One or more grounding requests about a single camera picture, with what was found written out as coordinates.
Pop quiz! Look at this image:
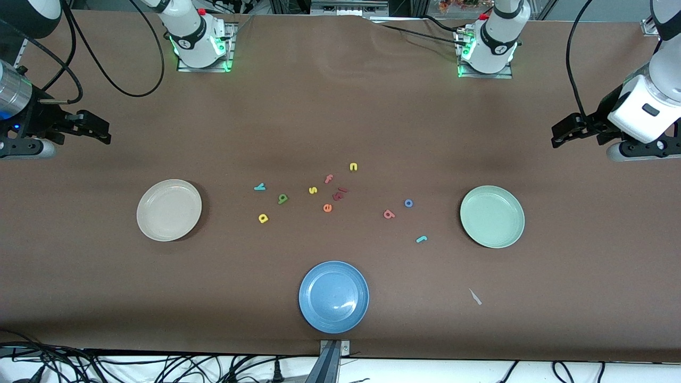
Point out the light green round plate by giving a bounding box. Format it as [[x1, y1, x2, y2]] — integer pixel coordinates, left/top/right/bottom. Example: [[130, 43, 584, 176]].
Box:
[[460, 185, 526, 249]]

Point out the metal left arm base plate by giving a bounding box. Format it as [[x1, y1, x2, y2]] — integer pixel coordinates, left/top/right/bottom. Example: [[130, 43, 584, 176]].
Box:
[[455, 27, 514, 79]]

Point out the grey power strip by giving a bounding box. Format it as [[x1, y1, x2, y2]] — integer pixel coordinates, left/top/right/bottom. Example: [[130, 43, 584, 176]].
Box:
[[310, 0, 390, 16]]

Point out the black base cable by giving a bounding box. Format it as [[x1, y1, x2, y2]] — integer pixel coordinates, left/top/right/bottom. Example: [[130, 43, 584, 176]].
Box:
[[372, 16, 469, 48]]

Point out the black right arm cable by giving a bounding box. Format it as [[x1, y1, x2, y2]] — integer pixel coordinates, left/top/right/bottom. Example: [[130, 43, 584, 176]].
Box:
[[32, 0, 165, 104]]

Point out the blue round plate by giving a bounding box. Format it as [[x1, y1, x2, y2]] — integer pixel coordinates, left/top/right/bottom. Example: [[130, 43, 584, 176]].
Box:
[[298, 260, 370, 335]]

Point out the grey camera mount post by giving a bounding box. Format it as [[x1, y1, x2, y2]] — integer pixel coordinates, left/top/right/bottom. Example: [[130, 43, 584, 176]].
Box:
[[306, 339, 352, 383]]

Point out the aluminium table edge rail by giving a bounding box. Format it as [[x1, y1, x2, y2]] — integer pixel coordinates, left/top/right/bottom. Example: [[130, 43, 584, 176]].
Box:
[[12, 37, 28, 72]]

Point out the brown table cover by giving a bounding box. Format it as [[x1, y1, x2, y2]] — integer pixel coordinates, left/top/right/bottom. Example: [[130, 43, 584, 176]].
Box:
[[0, 10, 681, 363]]

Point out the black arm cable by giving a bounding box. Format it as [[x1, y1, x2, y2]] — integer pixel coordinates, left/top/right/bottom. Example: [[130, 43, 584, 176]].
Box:
[[32, 0, 165, 104], [566, 0, 594, 120]]

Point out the beige round plate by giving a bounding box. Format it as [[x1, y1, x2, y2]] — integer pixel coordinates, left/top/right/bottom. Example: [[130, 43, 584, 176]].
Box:
[[136, 179, 203, 242]]

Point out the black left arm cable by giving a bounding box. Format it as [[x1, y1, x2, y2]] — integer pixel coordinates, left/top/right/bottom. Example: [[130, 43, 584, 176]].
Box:
[[566, 0, 594, 120]]

